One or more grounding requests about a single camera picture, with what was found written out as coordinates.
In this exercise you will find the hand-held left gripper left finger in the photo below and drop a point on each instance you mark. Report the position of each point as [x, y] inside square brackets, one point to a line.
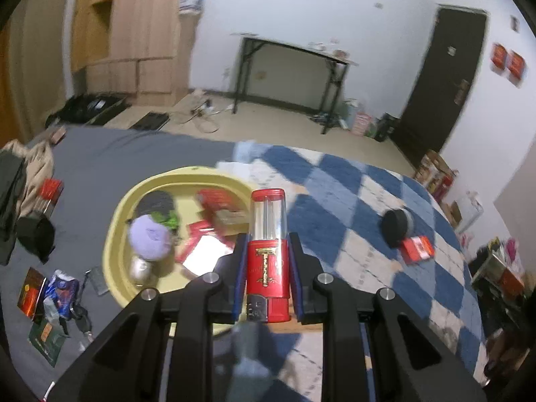
[239, 276]

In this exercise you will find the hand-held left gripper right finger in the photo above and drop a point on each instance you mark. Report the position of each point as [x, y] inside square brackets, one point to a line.
[296, 284]

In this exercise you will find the gold cigarette box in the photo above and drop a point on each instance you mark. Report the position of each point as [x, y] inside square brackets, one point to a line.
[232, 220]

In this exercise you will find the purple plush toy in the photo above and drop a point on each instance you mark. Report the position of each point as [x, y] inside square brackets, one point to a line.
[148, 236]

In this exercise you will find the silver round tin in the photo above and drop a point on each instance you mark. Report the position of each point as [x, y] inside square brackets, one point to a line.
[140, 270]

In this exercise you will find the black speckled round sponge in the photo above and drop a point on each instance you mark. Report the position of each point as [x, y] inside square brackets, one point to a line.
[393, 226]
[155, 203]

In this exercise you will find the yellow plastic basin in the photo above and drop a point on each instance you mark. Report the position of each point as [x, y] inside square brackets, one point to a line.
[180, 178]

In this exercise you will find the blue white checkered blanket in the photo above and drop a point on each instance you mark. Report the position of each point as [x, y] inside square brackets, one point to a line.
[335, 176]

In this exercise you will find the cardboard box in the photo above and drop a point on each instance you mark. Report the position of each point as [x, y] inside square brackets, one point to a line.
[453, 211]

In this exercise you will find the pink bag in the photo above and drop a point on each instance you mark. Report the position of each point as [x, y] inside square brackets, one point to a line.
[362, 122]

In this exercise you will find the printed carton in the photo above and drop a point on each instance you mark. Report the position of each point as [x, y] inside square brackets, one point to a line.
[435, 173]

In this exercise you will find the blue foil packet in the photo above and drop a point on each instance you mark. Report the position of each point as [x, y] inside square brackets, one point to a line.
[62, 293]

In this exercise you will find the black keyboard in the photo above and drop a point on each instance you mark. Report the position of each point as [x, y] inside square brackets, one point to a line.
[150, 120]

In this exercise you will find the green packet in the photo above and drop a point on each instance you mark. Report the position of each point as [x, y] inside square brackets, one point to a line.
[48, 341]

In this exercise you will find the colourful pile of things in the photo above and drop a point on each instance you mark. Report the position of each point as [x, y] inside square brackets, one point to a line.
[502, 268]

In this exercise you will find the red white cigarette box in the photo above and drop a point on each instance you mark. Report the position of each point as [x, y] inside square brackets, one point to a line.
[49, 194]

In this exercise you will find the black rolled cloth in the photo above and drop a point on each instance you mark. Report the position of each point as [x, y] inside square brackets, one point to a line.
[35, 238]

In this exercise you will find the black red box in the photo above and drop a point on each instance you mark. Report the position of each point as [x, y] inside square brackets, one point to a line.
[31, 291]

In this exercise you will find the black floor bag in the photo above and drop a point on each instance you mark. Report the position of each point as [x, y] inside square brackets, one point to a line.
[88, 106]

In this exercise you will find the beige cloth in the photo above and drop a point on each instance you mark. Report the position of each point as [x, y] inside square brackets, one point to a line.
[37, 167]

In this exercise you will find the small brown box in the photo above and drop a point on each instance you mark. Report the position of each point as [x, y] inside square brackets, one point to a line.
[58, 135]

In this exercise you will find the black folding table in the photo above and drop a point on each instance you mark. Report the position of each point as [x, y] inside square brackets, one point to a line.
[293, 46]

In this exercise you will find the dark wooden door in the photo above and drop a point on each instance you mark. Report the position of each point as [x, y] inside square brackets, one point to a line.
[439, 83]

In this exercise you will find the wooden wardrobe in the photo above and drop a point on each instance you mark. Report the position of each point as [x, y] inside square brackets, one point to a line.
[134, 29]

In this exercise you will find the yellow wall socket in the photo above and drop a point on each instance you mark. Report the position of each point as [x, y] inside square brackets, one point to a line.
[261, 76]

